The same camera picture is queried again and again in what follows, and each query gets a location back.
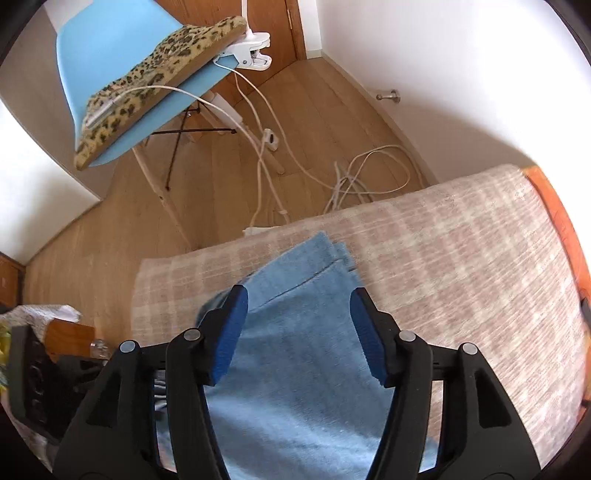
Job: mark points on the white power strip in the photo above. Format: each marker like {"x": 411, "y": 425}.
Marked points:
{"x": 258, "y": 230}

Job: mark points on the wooden door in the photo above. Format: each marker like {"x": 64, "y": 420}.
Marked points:
{"x": 277, "y": 27}

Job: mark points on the leopard print cushion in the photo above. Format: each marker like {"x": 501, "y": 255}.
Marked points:
{"x": 152, "y": 69}

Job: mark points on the beige plaid blanket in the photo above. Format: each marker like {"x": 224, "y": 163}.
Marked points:
{"x": 461, "y": 258}

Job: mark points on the wooden cabinet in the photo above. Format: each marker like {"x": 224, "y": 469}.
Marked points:
{"x": 9, "y": 277}

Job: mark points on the small wooden box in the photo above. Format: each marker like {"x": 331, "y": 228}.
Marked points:
{"x": 69, "y": 337}

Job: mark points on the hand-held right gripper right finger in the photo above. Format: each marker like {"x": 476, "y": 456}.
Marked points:
{"x": 369, "y": 337}

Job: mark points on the light blue chair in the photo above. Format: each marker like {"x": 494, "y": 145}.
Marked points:
{"x": 92, "y": 46}

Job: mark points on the silver phone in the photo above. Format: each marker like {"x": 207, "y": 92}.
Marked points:
{"x": 98, "y": 113}

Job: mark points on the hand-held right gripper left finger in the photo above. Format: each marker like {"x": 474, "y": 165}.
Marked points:
{"x": 231, "y": 332}

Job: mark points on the metal door stopper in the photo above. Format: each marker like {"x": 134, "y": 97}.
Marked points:
{"x": 387, "y": 96}

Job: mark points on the black case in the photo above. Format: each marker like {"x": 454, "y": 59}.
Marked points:
{"x": 41, "y": 387}

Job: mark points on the white clamp lamp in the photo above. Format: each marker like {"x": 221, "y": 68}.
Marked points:
{"x": 249, "y": 50}

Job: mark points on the white knitted cloth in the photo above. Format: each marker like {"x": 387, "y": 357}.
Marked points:
{"x": 41, "y": 314}

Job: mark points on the orange bed sheet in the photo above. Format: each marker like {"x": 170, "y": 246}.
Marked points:
{"x": 561, "y": 217}

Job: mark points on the light blue denim pants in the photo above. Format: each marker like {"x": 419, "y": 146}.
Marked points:
{"x": 300, "y": 369}

